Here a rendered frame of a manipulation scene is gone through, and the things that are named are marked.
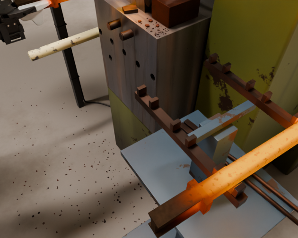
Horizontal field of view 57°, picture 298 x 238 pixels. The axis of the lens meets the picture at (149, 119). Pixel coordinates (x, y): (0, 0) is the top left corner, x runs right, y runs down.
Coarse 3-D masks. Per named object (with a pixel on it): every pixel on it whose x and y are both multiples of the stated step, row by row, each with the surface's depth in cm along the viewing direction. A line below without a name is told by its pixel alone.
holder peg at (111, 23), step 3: (111, 21) 90; (114, 21) 90; (117, 21) 91; (108, 24) 90; (111, 24) 90; (114, 24) 90; (117, 24) 91; (120, 24) 91; (108, 27) 91; (111, 27) 90; (114, 27) 91; (117, 27) 92
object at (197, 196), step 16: (288, 128) 51; (272, 144) 49; (288, 144) 49; (240, 160) 47; (256, 160) 47; (224, 176) 45; (240, 176) 45; (192, 192) 42; (208, 192) 43; (224, 192) 45; (160, 208) 40; (176, 208) 40; (192, 208) 44; (208, 208) 42; (160, 224) 38; (176, 224) 42
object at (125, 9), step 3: (126, 6) 88; (129, 6) 88; (132, 6) 88; (135, 6) 88; (123, 9) 87; (126, 9) 87; (129, 9) 87; (132, 9) 87; (135, 9) 87; (123, 12) 87; (126, 12) 87; (129, 12) 87; (132, 12) 87; (135, 12) 87
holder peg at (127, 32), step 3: (126, 30) 87; (129, 30) 87; (120, 33) 86; (123, 33) 86; (126, 33) 86; (129, 33) 86; (132, 33) 87; (120, 36) 87; (123, 36) 86; (126, 36) 86; (129, 36) 87; (132, 36) 88; (123, 39) 86; (126, 39) 87
